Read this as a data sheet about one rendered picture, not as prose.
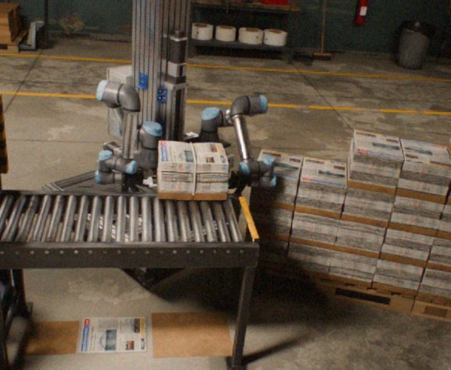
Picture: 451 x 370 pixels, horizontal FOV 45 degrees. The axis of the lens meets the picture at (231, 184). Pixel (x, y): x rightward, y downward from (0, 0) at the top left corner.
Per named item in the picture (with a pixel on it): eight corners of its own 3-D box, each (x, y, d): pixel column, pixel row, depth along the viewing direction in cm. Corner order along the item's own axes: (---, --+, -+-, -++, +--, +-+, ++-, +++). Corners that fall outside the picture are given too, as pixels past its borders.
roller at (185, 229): (183, 204, 309) (186, 197, 307) (190, 252, 268) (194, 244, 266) (175, 201, 308) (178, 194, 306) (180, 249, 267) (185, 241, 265)
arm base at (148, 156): (134, 157, 340) (134, 142, 336) (153, 152, 350) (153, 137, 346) (149, 166, 331) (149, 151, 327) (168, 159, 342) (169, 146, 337)
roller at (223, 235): (217, 205, 313) (220, 198, 311) (229, 252, 272) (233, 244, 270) (209, 202, 311) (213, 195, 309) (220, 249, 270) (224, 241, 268)
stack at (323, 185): (247, 250, 408) (260, 147, 370) (405, 280, 394) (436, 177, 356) (237, 280, 374) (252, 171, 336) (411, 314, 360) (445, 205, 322)
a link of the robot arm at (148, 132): (157, 149, 330) (158, 129, 324) (136, 145, 333) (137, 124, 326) (164, 142, 340) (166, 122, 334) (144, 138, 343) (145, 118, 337)
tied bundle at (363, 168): (345, 163, 363) (352, 130, 353) (390, 169, 360) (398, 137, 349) (345, 187, 330) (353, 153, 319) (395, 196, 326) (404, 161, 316)
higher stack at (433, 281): (405, 280, 394) (456, 110, 335) (447, 288, 390) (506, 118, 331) (409, 314, 360) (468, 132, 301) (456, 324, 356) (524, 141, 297)
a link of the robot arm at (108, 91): (142, 146, 338) (116, 97, 288) (120, 141, 341) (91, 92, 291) (149, 129, 342) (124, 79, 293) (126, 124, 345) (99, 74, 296)
